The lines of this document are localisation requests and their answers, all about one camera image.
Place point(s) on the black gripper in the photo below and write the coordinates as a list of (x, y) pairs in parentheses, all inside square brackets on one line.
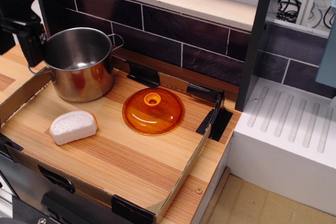
[(18, 17)]

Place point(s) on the stainless steel pot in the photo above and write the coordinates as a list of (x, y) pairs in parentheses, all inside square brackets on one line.
[(78, 62)]

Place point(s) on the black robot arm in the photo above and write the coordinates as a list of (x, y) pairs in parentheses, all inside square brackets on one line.
[(20, 21)]

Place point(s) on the orange glass pot lid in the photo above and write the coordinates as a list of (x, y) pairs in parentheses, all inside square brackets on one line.
[(153, 111)]

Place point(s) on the cardboard fence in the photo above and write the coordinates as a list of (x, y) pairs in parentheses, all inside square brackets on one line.
[(145, 170)]

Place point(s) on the white toy bread slice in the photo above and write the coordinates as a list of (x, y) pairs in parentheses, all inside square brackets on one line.
[(73, 126)]

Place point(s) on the black tape left edge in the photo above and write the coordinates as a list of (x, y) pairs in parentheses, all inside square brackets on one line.
[(5, 143)]

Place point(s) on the black tape at back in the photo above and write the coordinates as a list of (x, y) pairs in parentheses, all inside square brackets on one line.
[(143, 75)]

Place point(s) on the black tape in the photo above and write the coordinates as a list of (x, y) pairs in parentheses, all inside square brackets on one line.
[(143, 75), (57, 179)]

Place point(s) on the black tape front left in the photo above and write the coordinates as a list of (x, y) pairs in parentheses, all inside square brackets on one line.
[(57, 179)]

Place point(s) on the black tape front corner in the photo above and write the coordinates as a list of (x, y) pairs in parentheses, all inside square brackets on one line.
[(131, 212)]

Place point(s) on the black tape corner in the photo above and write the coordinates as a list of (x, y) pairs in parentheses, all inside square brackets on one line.
[(219, 117), (131, 212)]

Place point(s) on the black tape right corner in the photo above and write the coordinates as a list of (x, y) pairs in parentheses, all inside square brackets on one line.
[(219, 117)]

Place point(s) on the brass screw in countertop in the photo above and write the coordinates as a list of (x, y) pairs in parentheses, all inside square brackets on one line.
[(198, 190)]

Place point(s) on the white drainboard sink unit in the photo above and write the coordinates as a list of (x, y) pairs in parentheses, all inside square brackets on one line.
[(284, 142)]

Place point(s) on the teal grey box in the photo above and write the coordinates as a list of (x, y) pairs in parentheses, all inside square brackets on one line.
[(326, 72)]

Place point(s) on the black base bracket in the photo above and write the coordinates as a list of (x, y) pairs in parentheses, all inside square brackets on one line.
[(75, 209)]

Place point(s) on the dark grey vertical post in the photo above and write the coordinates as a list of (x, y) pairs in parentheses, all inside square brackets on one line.
[(264, 19)]

